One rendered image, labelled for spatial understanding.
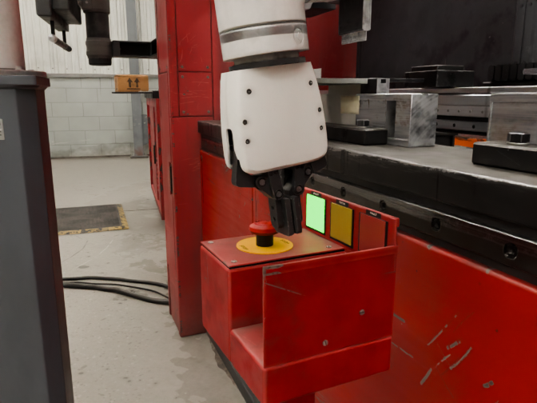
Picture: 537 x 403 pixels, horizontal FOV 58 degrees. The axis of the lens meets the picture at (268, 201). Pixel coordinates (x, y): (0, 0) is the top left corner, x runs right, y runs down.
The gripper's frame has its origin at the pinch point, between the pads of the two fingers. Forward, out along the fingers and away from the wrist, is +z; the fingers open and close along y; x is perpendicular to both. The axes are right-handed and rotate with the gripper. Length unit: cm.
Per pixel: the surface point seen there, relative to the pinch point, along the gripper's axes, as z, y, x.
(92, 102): -21, -89, -768
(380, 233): 4.0, -9.7, 3.1
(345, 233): 5.6, -9.7, -3.6
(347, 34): -22, -47, -49
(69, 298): 75, 19, -201
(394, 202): 6.3, -24.5, -11.5
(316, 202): 2.8, -10.3, -10.7
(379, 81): -11, -43, -35
